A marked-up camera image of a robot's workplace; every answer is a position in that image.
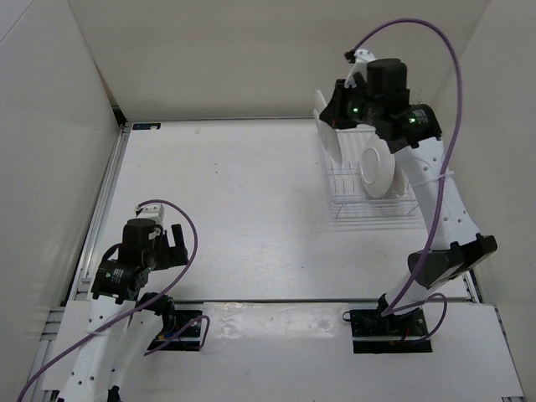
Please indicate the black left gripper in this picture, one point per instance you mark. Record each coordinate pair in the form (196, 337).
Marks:
(175, 255)

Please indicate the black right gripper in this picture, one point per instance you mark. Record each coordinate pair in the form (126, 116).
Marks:
(332, 115)

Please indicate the glass plate with green rim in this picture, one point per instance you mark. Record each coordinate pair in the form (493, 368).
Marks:
(328, 135)

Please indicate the white plate with floral centre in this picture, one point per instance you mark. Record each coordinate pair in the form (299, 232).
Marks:
(376, 167)

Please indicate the white plate green red rim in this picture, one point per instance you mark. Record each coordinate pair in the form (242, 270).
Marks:
(399, 184)

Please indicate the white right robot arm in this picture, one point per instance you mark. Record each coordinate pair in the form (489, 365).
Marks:
(454, 244)

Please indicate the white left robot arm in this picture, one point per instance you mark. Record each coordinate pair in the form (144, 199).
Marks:
(124, 318)

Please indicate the small blue label sticker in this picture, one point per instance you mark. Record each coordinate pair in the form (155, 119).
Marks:
(146, 126)

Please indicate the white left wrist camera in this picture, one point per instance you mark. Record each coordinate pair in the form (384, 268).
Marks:
(153, 211)

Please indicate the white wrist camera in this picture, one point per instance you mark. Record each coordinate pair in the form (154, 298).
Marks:
(153, 211)
(359, 60)

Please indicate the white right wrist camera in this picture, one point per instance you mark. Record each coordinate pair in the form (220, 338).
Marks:
(359, 60)

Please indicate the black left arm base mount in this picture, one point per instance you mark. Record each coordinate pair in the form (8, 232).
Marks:
(186, 336)

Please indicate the white wire dish rack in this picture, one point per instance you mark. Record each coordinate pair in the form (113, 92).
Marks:
(346, 197)

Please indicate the aluminium frame rail left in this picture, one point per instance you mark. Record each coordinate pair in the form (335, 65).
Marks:
(81, 280)

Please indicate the aluminium frame rail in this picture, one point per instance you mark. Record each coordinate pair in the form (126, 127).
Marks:
(81, 280)
(475, 291)

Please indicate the aluminium frame rail right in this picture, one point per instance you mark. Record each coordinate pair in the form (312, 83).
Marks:
(475, 291)

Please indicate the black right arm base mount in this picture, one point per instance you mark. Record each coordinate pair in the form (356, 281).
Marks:
(373, 334)

